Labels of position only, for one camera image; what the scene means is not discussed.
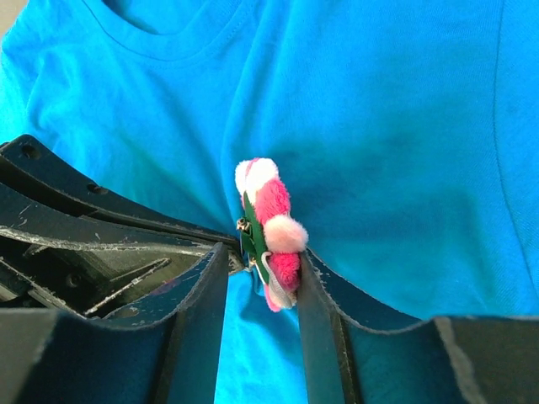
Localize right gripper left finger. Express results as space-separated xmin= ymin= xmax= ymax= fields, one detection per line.
xmin=1 ymin=244 xmax=228 ymax=403

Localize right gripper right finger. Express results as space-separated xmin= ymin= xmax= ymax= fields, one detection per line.
xmin=297 ymin=252 xmax=538 ymax=403

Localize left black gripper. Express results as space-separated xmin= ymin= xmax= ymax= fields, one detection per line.
xmin=1 ymin=135 xmax=239 ymax=318

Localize pink flower smiley brooch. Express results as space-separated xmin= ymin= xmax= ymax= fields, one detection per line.
xmin=235 ymin=158 xmax=308 ymax=312

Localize blue t-shirt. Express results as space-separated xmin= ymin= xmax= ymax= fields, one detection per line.
xmin=0 ymin=0 xmax=539 ymax=404

